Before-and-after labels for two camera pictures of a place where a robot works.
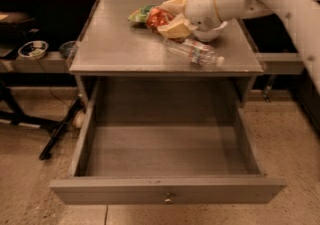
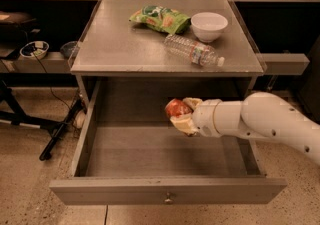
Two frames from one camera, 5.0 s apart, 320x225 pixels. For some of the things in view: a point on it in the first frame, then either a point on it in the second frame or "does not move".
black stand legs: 11,109 does not move
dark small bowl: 68,49 does not move
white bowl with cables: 33,49 does not move
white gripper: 200,9 → 205,118
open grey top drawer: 166,141 does not move
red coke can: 157,17 → 177,107
